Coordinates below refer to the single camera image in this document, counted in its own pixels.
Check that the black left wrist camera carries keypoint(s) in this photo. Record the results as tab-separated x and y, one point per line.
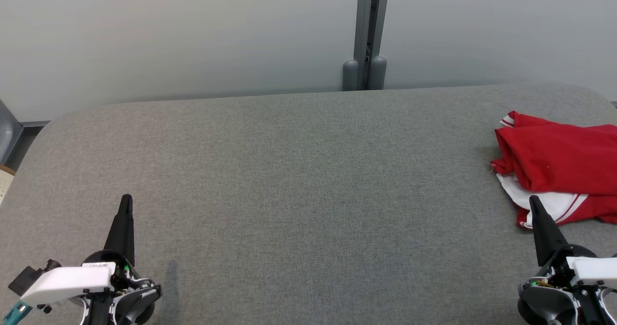
31	277

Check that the red shorts with white stripes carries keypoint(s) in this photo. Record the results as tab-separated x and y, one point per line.
544	204

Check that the beige woven basket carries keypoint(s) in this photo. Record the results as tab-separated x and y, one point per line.
5	185

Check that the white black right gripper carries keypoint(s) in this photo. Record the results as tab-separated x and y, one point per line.
578	286

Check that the red jersey with number 23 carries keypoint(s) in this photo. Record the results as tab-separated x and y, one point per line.
559	156

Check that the grey metal partition post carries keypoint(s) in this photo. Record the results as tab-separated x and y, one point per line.
368	26

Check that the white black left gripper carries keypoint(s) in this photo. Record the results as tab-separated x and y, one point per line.
72	281

